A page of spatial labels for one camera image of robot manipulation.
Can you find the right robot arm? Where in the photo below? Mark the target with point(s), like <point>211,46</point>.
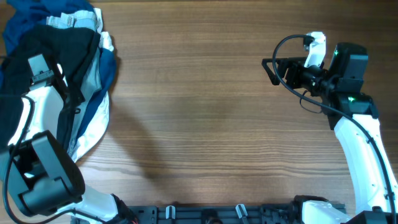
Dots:
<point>354,118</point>

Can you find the black shorts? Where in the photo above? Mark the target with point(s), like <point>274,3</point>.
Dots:
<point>47,56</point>

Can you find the white garment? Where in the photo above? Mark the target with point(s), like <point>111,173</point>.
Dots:
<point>96,119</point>

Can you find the blue shirt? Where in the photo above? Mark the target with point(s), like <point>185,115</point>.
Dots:
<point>30,13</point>

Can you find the light blue denim jeans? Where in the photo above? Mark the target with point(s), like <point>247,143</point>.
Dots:
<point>91,83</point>

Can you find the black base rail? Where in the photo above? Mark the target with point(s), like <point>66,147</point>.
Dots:
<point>266,213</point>

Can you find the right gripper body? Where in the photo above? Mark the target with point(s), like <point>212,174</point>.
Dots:
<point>311,79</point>

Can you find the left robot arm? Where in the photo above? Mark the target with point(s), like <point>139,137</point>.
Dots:
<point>39,175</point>

